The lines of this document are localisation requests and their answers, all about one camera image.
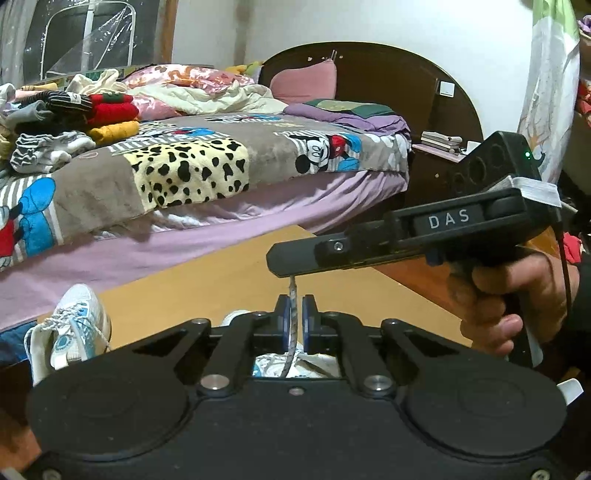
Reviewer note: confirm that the white green hanging cloth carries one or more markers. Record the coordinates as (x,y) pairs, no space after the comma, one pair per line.
(549,92)

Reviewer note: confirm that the dark wooden bed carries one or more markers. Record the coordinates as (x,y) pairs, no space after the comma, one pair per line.
(392,78)

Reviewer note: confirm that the hanging colourful clothes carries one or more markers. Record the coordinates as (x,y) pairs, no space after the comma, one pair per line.
(584,92)

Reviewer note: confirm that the purple bed sheet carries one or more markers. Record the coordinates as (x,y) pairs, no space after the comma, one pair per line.
(231,221)

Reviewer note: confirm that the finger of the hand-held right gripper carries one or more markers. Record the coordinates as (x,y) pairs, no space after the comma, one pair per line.
(304,256)

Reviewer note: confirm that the purple folded blanket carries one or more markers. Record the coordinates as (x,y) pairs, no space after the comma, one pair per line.
(369,124)

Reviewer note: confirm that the white wall switch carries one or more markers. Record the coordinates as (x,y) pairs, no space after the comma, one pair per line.
(446,87)

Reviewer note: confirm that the pink floral quilt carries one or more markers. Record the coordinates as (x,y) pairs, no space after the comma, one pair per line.
(184,76)

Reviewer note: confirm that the cartoon mouse printed blanket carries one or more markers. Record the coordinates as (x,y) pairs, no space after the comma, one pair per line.
(268,152)

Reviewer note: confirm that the stack of books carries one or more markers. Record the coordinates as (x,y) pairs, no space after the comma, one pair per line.
(438,141)

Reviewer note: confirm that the cream blanket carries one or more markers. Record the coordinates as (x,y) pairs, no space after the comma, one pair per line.
(207,99)

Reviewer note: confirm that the dark wooden nightstand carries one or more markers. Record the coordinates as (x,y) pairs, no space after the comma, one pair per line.
(425,184)

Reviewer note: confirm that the person's right hand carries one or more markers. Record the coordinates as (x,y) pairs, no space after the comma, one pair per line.
(489,286)

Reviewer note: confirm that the pink pillow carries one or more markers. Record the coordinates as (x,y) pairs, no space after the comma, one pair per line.
(304,83)

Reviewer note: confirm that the pile of folded clothes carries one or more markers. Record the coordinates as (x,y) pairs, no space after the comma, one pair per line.
(46,120)

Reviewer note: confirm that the plastic covered window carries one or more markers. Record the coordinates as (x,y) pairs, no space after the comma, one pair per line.
(101,27)

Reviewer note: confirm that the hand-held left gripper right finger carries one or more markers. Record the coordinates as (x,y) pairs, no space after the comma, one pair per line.
(307,319)

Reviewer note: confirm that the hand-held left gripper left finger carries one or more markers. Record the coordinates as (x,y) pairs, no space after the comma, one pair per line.
(284,319)

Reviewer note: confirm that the white and blue sneaker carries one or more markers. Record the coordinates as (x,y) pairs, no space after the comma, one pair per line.
(78,300)
(314,367)

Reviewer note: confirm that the yellow plush toy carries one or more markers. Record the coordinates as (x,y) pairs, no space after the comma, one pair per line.
(240,69)

